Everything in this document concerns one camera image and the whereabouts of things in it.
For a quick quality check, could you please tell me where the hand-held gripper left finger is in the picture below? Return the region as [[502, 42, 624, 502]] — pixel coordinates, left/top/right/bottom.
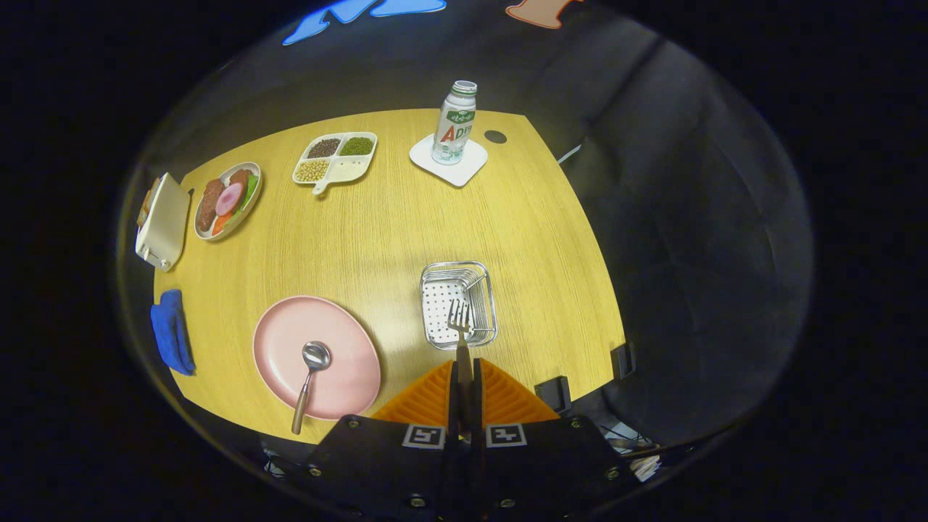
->
[[294, 360, 465, 522]]

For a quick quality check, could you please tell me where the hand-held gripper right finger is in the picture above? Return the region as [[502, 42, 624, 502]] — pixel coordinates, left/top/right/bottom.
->
[[468, 357, 642, 522]]

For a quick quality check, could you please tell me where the fork with brown handle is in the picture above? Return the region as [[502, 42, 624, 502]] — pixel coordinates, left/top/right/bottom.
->
[[447, 299, 473, 385]]

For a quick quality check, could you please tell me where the spoon with brown handle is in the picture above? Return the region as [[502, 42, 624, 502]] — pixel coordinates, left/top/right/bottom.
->
[[291, 341, 332, 436]]

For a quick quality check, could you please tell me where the black table clamp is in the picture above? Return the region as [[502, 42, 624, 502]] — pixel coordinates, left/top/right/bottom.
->
[[535, 375, 573, 414], [610, 341, 637, 379]]

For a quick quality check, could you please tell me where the pink plate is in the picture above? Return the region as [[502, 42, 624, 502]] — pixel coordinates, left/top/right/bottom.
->
[[252, 296, 382, 421]]

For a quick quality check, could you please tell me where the white square coaster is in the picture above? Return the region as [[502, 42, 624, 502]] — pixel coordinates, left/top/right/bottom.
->
[[409, 133, 489, 188]]

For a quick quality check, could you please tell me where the white divided dish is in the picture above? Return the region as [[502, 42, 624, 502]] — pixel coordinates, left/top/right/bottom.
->
[[292, 131, 378, 196]]

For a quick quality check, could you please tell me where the white food plate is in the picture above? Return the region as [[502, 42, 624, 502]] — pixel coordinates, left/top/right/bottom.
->
[[194, 162, 263, 241]]

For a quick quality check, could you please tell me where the white bottle green label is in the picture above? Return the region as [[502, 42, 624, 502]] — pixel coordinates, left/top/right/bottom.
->
[[431, 80, 479, 165]]

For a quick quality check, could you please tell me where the blue cloth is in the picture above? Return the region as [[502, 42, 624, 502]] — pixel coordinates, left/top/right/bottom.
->
[[150, 289, 196, 376]]

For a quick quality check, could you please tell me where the pink ham slice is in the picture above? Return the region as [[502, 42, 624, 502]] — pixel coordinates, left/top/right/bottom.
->
[[215, 183, 244, 217]]

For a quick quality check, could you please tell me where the white toaster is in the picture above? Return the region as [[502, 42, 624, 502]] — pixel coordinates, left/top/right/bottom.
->
[[135, 172, 191, 273]]

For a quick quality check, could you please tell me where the toast slice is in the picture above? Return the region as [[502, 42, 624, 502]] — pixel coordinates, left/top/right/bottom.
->
[[137, 179, 162, 227]]

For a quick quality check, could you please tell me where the metal wire basket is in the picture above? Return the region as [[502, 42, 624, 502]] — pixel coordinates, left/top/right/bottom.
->
[[420, 261, 498, 351]]

